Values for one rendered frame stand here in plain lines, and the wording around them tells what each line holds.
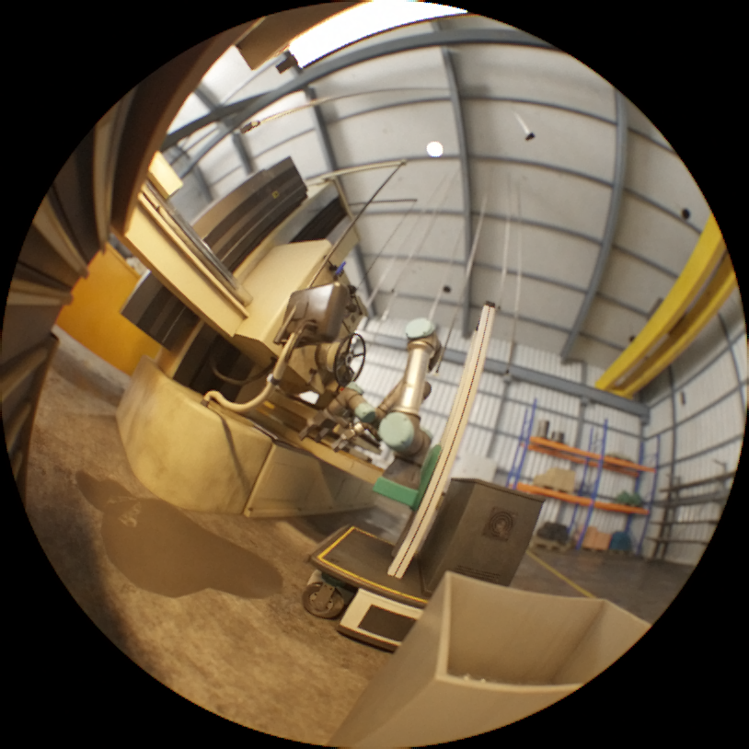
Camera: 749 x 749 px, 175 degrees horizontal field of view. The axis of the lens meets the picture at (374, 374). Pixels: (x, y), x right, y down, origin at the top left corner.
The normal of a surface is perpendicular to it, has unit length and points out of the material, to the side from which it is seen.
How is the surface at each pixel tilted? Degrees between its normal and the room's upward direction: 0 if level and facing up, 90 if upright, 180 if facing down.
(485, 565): 90
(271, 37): 180
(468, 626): 90
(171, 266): 90
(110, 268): 90
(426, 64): 169
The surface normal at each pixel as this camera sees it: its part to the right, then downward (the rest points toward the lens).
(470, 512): -0.12, -0.39
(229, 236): 0.87, 0.25
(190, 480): 0.73, 0.08
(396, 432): -0.51, -0.37
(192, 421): 0.53, -0.07
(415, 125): -0.44, 0.76
